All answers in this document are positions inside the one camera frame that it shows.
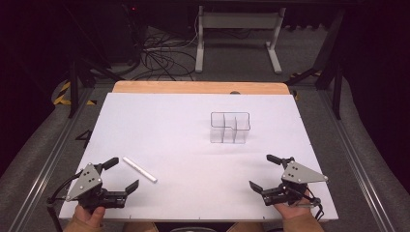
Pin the white stick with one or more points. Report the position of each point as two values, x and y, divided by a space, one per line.
140 170

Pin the black metal stand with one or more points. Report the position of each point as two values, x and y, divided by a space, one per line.
335 71
74 83

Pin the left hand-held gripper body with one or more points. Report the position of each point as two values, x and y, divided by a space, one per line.
85 180

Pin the person's left hand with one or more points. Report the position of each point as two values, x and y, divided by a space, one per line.
90 218

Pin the yellow black hazard tape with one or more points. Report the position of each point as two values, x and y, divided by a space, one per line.
61 96

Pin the aluminium floor rail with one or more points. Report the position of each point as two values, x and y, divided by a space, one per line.
351 161
48 164

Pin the clear plastic organizer box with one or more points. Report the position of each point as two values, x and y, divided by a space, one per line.
229 129

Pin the person's right hand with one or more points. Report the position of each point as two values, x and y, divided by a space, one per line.
293 211

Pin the white metal stand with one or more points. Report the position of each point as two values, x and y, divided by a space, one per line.
238 21

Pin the dark equipment box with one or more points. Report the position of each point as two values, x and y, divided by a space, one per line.
124 32

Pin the white table cover sheet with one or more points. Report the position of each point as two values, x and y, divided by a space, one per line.
180 154

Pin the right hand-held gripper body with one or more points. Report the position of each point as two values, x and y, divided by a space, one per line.
299 174

